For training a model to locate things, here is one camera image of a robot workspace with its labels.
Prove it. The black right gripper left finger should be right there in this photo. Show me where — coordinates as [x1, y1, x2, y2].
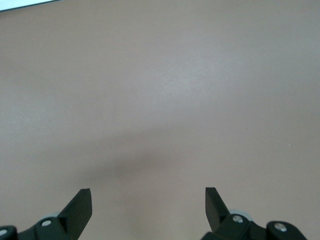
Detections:
[16, 188, 93, 240]

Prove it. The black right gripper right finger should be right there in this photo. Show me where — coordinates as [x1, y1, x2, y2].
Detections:
[201, 186, 268, 240]

